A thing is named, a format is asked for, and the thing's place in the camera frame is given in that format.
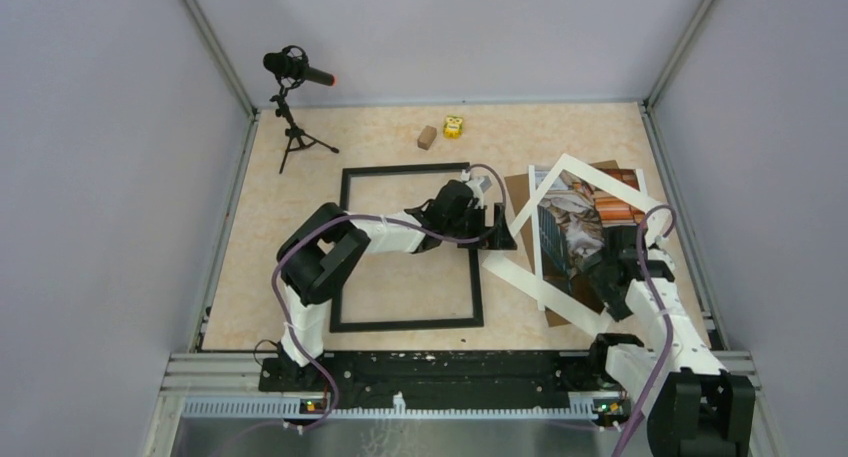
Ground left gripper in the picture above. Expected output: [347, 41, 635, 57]
[443, 202, 515, 250]

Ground cat photo print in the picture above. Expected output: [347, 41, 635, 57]
[533, 171, 644, 313]

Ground white photo mat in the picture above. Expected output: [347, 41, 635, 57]
[483, 153, 662, 335]

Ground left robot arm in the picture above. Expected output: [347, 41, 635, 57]
[271, 176, 517, 391]

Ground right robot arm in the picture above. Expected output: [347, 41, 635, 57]
[581, 225, 756, 456]

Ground brown cardboard backing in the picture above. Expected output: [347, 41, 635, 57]
[504, 173, 604, 327]

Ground yellow owl toy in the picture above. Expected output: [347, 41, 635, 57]
[443, 115, 464, 139]

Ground small wooden block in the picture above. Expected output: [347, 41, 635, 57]
[416, 126, 438, 150]

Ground black tripod stand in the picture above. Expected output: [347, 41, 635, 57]
[269, 84, 340, 175]

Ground black microphone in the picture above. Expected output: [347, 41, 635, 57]
[262, 45, 336, 88]

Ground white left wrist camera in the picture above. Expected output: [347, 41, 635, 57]
[460, 169, 492, 200]

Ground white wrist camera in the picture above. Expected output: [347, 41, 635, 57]
[460, 169, 492, 200]
[641, 210, 675, 248]

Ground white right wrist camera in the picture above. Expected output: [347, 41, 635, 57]
[641, 210, 675, 248]

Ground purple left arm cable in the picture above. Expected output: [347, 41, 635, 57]
[270, 163, 510, 432]

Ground black picture frame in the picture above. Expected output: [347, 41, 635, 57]
[329, 162, 484, 333]

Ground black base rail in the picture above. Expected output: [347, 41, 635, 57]
[258, 350, 627, 410]

